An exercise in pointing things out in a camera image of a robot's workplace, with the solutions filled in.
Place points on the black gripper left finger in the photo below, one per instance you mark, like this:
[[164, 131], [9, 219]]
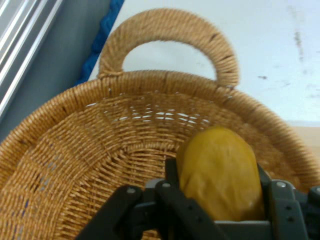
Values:
[[150, 212]]

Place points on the aluminium frame rail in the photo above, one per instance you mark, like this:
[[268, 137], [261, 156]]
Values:
[[20, 37]]

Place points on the orange bell pepper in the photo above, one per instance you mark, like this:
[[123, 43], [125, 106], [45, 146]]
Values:
[[220, 175]]

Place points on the woven wicker basket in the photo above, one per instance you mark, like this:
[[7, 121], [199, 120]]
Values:
[[75, 150]]

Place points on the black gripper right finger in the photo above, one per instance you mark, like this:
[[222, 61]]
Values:
[[292, 212]]

